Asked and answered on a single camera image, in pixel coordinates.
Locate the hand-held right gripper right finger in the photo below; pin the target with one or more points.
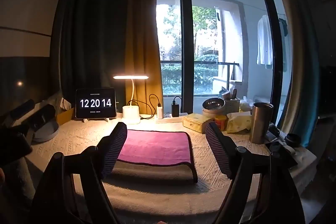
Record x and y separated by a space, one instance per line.
217 151

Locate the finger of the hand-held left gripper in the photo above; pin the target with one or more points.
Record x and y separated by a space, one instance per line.
22 109
40 115

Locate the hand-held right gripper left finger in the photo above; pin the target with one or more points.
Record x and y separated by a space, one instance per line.
115 151

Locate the magenta towel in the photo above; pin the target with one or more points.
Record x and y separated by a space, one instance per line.
155 145

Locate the grey towel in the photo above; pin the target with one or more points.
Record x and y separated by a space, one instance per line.
149 172

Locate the grey round tray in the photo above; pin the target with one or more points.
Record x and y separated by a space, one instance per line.
46 133

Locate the cardboard box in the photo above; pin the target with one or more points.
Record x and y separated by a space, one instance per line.
64 116

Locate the orange container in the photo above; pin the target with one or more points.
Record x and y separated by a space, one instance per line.
221 123

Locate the yellow tissue packet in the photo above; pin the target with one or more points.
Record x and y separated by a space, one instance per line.
237 123

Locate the yellow tissue box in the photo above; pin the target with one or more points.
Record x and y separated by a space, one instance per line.
195 123

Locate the white desk lamp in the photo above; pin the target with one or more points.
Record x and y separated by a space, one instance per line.
131 113

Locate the white textured table cloth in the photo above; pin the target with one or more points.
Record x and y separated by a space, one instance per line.
210 192

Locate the white tablet stand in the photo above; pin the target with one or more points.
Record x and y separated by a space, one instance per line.
85 119

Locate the steel bowl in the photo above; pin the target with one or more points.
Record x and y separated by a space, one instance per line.
212 106

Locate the white plastic basket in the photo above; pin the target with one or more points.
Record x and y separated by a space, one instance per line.
232 106

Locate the steel tumbler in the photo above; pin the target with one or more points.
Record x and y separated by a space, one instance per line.
260 124

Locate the tablet with clock display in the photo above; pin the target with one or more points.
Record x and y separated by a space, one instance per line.
95 103

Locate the black charger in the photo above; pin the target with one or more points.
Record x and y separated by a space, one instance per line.
175 109

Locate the white charger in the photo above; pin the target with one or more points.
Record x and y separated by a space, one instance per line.
159 111

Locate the white power strip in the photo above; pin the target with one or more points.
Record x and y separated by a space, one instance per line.
168 117

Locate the black device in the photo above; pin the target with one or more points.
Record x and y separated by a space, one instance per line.
278 144

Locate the black round cap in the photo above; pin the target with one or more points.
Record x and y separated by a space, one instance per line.
293 140

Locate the balcony railing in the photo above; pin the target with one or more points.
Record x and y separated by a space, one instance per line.
199 64

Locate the dark green curtain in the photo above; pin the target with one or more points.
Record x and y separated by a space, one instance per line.
97 29

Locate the yellow curtain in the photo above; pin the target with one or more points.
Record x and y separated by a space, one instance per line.
140 43

